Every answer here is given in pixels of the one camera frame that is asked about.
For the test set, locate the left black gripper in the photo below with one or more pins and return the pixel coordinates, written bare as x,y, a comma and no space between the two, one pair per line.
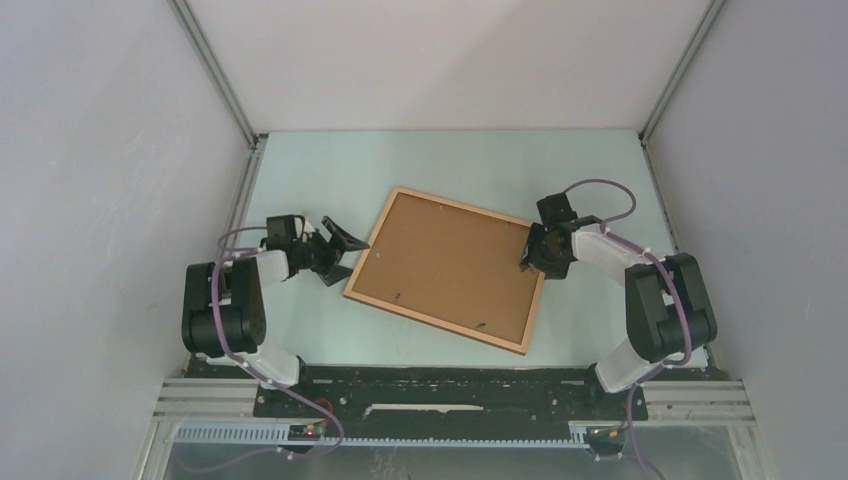
344,242

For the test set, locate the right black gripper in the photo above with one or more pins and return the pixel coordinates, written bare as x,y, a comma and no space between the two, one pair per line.
554,270

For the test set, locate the brown backing board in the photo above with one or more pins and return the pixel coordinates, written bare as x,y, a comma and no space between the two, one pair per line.
456,265

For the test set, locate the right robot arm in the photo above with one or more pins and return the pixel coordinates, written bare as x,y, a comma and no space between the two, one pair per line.
668,313

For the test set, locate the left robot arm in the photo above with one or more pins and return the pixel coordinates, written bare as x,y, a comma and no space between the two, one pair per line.
224,316

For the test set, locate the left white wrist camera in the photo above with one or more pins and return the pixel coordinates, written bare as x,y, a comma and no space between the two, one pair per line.
307,228

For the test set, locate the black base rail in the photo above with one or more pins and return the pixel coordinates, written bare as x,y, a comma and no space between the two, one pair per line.
544,403

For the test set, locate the grey slotted cable duct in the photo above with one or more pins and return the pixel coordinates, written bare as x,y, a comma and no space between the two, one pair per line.
268,434

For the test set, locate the left aluminium corner post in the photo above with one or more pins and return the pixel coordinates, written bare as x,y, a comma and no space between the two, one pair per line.
203,48

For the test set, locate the aluminium corner post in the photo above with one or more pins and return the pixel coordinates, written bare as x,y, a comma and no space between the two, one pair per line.
687,58
203,48

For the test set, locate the right aluminium corner post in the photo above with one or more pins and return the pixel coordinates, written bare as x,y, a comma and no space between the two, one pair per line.
687,58

